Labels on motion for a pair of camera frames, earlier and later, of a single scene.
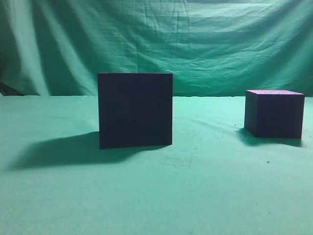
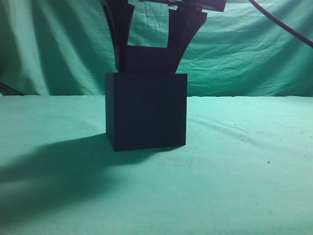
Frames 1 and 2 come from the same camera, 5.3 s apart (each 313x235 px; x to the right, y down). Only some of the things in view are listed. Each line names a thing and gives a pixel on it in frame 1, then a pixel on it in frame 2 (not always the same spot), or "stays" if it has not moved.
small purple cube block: [274, 113] → [150, 59]
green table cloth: [216, 178] stays
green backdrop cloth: [214, 48] stays
